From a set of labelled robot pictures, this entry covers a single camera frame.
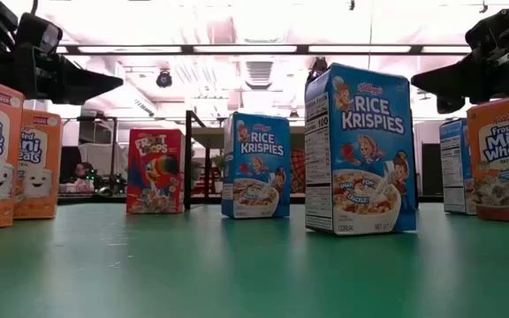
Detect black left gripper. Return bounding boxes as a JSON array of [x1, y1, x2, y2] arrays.
[[14, 42, 124, 106]]

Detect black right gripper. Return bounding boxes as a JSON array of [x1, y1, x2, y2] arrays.
[[411, 42, 509, 115]]

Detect blue Rice Krispies cereal box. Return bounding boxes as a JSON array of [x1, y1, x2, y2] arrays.
[[304, 62, 418, 237], [221, 111, 292, 220], [438, 117, 477, 216]]

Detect red Froot Loops cereal box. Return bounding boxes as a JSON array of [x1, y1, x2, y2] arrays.
[[125, 127, 186, 216]]

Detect black-framed wooden shelf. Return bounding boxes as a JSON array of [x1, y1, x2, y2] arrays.
[[185, 109, 419, 211]]

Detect white draped cloth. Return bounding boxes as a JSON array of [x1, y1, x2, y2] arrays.
[[78, 141, 127, 178]]

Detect black ceiling spotlight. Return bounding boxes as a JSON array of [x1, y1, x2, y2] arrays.
[[156, 69, 174, 89]]

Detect person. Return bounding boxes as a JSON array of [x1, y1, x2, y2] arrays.
[[73, 162, 96, 192]]

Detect black partition panel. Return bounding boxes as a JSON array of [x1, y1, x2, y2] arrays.
[[421, 141, 442, 198]]

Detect background robot with green lights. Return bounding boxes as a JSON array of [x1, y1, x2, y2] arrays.
[[93, 172, 127, 196]]

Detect black hanging ceiling device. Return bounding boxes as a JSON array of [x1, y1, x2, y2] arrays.
[[306, 56, 329, 85]]

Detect small leafy potted plant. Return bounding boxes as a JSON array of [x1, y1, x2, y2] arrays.
[[212, 154, 224, 194]]

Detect orange patterned backdrop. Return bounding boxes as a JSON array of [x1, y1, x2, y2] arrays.
[[290, 148, 307, 195]]

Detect green table mat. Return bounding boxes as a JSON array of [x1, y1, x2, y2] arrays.
[[0, 202, 509, 318]]

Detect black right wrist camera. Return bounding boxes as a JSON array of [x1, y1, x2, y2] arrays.
[[465, 7, 509, 50]]

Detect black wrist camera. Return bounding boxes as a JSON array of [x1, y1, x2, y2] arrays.
[[465, 7, 509, 50], [15, 11, 65, 55]]

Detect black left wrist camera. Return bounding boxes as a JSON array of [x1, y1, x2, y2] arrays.
[[15, 11, 65, 55]]

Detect black metal rack frame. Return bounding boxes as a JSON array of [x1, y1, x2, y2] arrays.
[[62, 115, 119, 198]]

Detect black overhead frame bar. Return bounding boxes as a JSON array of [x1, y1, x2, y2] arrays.
[[55, 42, 472, 57]]

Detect black table frame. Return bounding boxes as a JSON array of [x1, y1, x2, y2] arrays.
[[57, 193, 444, 208]]

